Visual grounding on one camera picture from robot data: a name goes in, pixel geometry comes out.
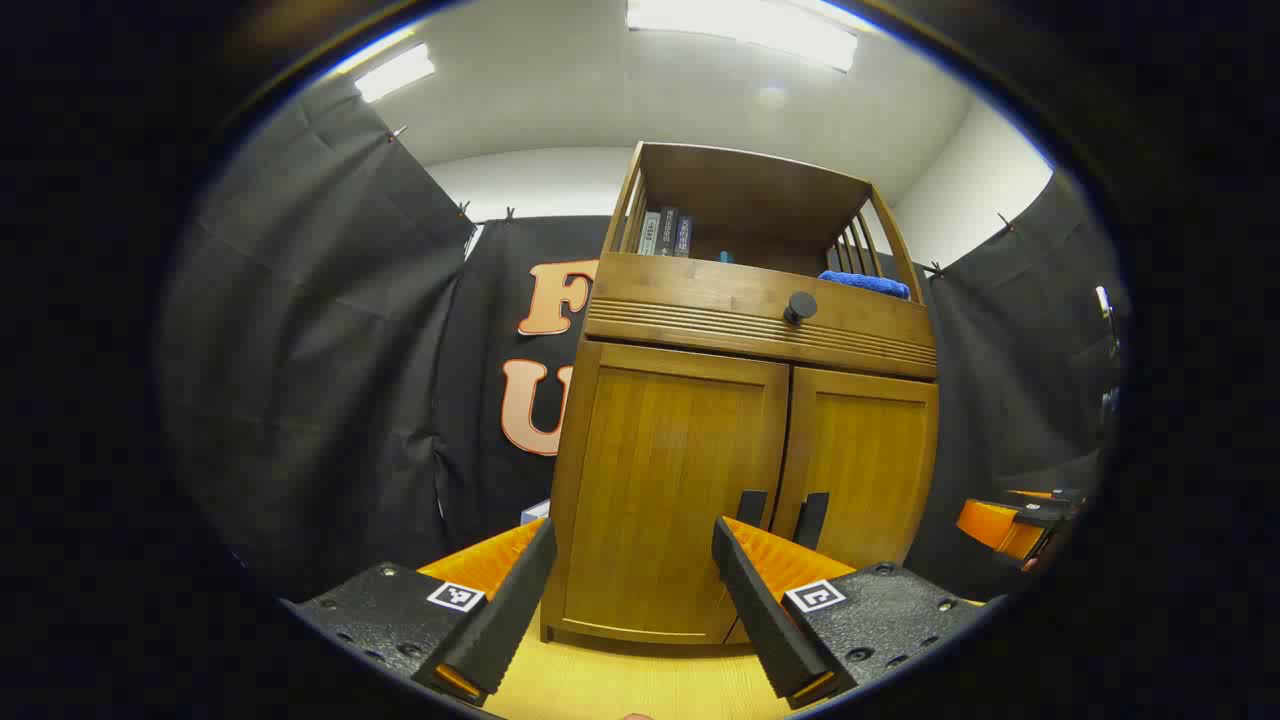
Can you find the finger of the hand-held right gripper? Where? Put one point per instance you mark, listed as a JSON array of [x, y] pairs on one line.
[[1000, 528]]

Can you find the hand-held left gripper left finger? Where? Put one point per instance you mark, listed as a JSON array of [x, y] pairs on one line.
[[510, 620]]

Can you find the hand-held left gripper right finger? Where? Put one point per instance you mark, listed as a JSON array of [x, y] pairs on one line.
[[760, 620]]

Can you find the wooden shoe cabinet door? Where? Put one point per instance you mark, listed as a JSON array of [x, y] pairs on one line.
[[650, 480], [870, 460]]

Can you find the wooden double-door shoe cabinet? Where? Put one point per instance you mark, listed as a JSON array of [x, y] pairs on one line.
[[740, 190]]

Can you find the white book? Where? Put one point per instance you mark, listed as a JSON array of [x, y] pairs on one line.
[[536, 511]]

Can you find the blue towel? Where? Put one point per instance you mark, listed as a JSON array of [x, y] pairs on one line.
[[865, 284]]

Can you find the wooden drawer with black knob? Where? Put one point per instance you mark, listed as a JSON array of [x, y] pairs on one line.
[[680, 300]]

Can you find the black backdrop cloth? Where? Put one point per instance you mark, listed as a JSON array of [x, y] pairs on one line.
[[300, 350]]

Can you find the blue-grey book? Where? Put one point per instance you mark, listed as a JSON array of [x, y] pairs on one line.
[[683, 237]]

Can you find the grey book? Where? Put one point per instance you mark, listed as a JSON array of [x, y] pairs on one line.
[[648, 233]]

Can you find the small ceiling light panel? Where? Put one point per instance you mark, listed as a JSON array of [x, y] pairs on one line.
[[395, 72]]

